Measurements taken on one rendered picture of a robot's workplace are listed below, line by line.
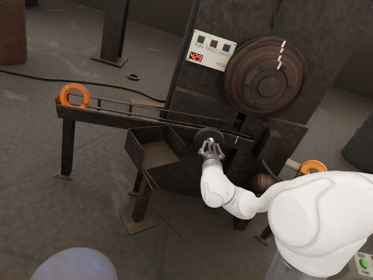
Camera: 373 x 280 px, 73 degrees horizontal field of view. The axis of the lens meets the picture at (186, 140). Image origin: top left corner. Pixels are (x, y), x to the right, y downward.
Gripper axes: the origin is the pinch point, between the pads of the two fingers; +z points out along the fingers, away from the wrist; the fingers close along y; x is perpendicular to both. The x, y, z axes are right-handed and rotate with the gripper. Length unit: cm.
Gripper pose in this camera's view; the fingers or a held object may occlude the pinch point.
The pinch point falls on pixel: (210, 139)
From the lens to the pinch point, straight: 130.9
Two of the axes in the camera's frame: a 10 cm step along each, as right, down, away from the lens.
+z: 0.4, -5.8, 8.1
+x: 2.8, -7.7, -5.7
